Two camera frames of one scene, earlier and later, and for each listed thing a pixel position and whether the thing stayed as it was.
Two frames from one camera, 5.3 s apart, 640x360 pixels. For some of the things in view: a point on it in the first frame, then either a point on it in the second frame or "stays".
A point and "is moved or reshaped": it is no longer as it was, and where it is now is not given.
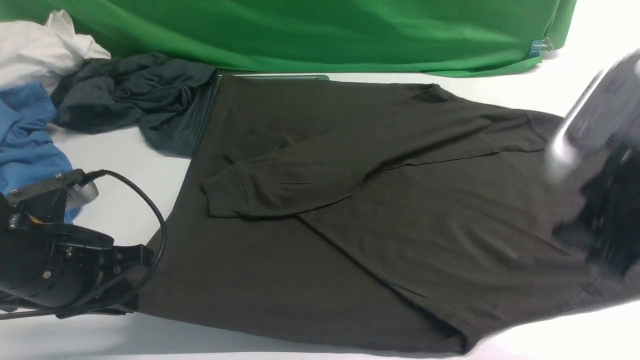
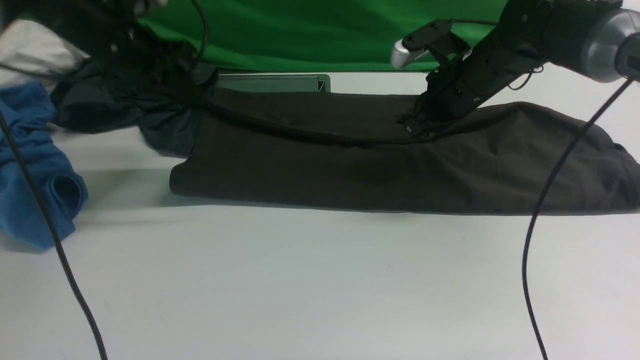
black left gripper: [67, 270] → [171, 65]
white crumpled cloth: [33, 53] stays
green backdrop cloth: [417, 38] stays
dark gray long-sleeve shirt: [398, 214] is moved or reshaped
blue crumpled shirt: [31, 150] stays
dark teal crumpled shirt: [166, 98] stays
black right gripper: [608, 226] → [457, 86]
